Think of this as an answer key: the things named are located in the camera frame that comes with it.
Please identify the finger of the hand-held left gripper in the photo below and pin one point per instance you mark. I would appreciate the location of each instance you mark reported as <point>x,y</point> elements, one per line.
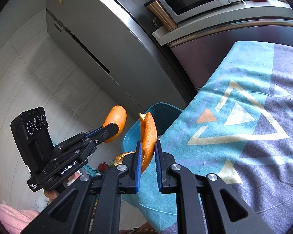
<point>109,129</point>
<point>94,132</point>

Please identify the grey refrigerator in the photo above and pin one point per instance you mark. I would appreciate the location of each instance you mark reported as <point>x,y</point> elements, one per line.
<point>100,41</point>

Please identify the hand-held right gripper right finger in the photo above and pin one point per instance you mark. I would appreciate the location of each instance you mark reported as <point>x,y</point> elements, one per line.
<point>158,165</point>

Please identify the teal plastic basket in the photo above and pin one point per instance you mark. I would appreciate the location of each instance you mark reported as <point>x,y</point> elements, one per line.
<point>89,171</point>

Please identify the broad orange peel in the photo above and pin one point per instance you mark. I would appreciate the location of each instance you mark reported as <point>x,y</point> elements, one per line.
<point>116,117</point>

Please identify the printed teal tablecloth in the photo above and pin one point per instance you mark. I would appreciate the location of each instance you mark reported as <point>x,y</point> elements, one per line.
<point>258,90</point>

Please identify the long orange peel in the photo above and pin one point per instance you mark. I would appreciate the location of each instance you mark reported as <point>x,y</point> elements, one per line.
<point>149,136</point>

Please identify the small red item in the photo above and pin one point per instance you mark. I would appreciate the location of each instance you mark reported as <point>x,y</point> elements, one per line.
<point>103,167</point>

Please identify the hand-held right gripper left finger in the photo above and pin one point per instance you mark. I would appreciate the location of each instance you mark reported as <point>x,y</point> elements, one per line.
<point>138,165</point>

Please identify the person's left hand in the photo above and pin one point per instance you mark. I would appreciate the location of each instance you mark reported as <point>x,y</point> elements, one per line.
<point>51,194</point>

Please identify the copper thermos tumbler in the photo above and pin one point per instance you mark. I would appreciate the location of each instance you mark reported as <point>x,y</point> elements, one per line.
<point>161,14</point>

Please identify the kitchen counter cabinet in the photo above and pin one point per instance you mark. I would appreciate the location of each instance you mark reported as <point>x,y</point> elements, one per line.
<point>210,48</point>

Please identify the blue plastic bin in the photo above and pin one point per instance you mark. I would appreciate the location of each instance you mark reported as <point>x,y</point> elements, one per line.
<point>161,117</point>

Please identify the person's left forearm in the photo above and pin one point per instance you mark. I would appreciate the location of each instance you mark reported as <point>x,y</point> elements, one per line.
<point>12,219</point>

